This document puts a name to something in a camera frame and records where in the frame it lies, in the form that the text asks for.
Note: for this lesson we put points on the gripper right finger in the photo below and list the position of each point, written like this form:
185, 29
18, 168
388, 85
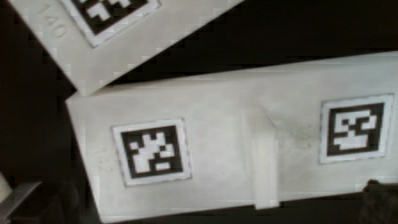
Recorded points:
379, 210

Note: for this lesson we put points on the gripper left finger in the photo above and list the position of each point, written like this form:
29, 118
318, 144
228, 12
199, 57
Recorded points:
16, 199

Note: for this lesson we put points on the white cabinet door panel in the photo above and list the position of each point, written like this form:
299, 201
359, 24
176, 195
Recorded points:
102, 35
242, 138

